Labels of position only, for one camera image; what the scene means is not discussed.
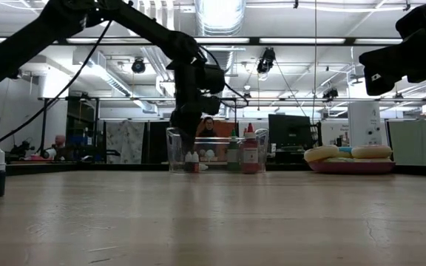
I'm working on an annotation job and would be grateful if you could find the black overhead camera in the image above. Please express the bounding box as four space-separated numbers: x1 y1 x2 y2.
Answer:
256 47 277 75

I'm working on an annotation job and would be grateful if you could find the black monitor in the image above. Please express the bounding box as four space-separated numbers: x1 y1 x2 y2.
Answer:
267 114 313 153

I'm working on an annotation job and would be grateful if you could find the silver ventilation duct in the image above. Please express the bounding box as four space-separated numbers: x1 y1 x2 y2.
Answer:
194 0 247 77

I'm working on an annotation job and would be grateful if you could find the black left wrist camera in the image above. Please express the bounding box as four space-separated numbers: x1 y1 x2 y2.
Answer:
199 64 226 95

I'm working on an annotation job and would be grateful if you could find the black ceiling spotlight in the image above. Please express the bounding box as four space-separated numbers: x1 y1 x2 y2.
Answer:
322 87 339 101
131 57 146 75

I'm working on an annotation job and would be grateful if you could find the green food coloring bottle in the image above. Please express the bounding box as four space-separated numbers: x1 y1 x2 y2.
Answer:
227 128 242 172

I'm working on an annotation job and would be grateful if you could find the orange partition panel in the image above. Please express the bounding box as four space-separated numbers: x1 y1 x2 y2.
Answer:
194 120 239 138

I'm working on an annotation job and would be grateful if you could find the white square column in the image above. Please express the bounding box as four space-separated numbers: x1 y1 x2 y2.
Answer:
348 101 382 148

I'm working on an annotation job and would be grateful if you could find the black background rig frame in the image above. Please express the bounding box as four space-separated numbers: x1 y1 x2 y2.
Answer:
37 96 101 163

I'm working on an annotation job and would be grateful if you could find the person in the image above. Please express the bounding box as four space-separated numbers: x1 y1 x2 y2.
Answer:
197 116 217 138
53 134 68 160

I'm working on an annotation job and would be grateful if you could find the pale green partition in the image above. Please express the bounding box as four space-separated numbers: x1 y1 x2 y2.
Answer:
388 120 426 167

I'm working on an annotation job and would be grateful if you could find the red food coloring bottle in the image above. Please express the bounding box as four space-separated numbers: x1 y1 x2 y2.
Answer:
241 123 260 175

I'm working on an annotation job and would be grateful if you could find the grey marbled curtain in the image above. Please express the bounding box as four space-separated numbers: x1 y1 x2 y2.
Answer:
105 120 146 166

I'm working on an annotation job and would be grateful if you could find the clear plastic bin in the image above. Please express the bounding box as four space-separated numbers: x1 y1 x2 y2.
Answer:
166 127 269 174

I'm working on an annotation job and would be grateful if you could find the thin hanging black cable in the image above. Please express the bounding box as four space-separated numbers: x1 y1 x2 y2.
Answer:
311 0 318 121

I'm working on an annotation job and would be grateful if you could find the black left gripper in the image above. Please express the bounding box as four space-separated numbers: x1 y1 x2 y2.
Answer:
170 65 221 153

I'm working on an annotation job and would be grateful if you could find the black aluminium rig frame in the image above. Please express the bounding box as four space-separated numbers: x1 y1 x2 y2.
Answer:
0 35 426 177

